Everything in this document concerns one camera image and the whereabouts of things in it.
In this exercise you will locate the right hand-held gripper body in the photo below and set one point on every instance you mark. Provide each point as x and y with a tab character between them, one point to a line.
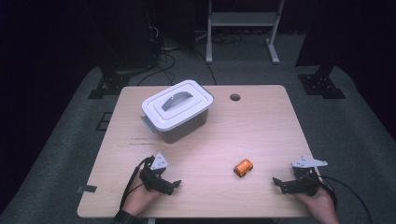
305	183

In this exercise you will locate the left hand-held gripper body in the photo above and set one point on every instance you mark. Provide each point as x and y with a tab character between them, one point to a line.
152	179

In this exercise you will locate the small orange cylinder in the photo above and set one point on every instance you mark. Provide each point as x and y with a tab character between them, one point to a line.
243	167

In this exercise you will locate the grey translucent storage box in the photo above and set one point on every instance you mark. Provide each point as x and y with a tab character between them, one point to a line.
183	131

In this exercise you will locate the person's left hand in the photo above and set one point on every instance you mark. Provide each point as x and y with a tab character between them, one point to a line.
140	197

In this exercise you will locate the person's right hand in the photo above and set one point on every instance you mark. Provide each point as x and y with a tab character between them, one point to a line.
323	208

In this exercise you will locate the grey tape strip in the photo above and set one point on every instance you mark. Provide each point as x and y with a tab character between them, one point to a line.
87	188

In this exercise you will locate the black stand base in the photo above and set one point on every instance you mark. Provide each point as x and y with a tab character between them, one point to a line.
109	84
320	84

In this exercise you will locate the white metal stand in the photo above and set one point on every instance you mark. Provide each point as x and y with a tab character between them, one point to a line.
243	18

